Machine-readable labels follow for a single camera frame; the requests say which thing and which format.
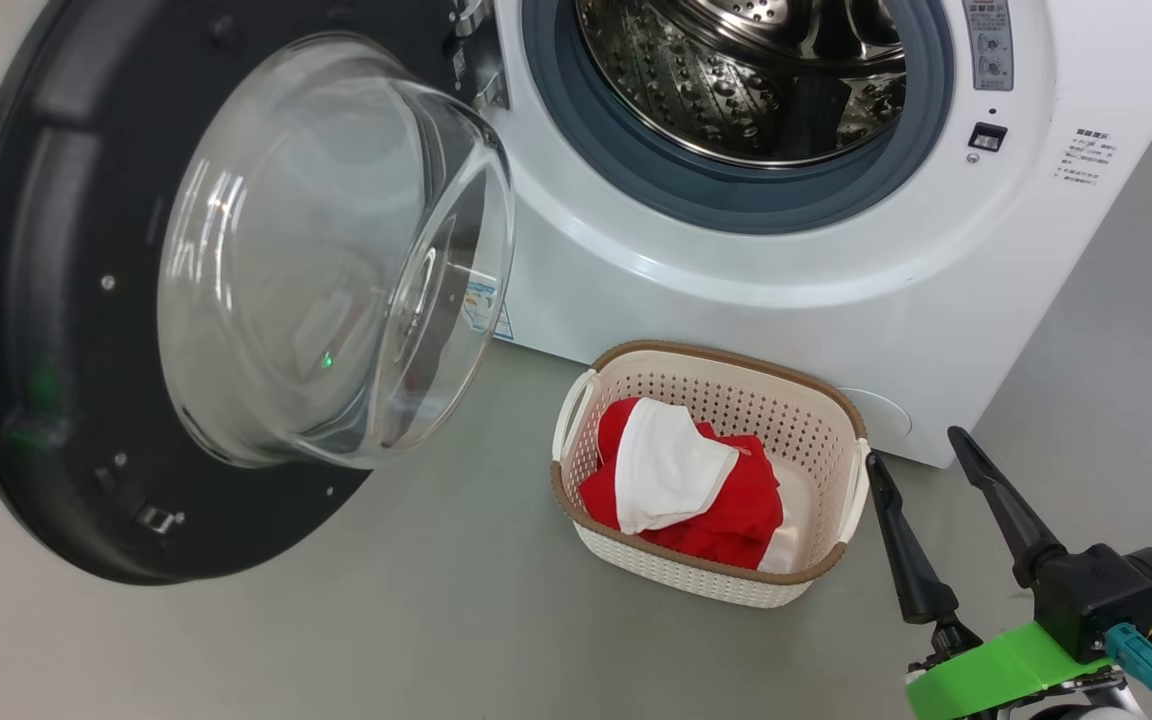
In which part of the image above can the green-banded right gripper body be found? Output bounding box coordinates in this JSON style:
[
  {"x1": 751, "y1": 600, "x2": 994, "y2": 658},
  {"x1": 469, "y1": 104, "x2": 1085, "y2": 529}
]
[{"x1": 902, "y1": 618, "x2": 1132, "y2": 720}]

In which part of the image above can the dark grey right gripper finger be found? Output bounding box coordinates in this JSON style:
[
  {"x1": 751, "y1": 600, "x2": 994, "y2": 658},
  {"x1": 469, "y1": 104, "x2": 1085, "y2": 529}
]
[
  {"x1": 865, "y1": 449, "x2": 984, "y2": 656},
  {"x1": 947, "y1": 425, "x2": 1069, "y2": 591}
]

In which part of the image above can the red garment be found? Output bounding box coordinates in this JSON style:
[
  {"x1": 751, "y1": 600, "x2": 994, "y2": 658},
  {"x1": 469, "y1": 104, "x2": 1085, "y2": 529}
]
[{"x1": 577, "y1": 396, "x2": 786, "y2": 572}]

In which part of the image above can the white garment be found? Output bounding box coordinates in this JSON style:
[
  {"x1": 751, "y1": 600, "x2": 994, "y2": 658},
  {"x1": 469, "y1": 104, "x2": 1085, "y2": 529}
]
[{"x1": 614, "y1": 396, "x2": 741, "y2": 536}]

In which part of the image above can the black round glass washer door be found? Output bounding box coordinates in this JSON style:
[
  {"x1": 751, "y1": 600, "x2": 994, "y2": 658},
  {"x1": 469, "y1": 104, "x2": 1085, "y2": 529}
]
[{"x1": 0, "y1": 0, "x2": 519, "y2": 587}]

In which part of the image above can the cream perforated laundry basket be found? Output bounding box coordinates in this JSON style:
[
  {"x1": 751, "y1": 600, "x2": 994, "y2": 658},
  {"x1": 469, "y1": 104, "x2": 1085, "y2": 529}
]
[{"x1": 550, "y1": 339, "x2": 873, "y2": 610}]

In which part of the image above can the white front-load washing machine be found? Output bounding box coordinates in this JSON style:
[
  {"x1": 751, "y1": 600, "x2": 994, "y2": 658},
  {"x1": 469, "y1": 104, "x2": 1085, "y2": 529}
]
[{"x1": 448, "y1": 0, "x2": 1152, "y2": 471}]

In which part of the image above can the blue energy label sticker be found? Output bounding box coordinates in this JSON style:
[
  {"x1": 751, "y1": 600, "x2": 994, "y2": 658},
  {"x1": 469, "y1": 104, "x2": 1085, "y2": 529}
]
[{"x1": 460, "y1": 274, "x2": 516, "y2": 344}]

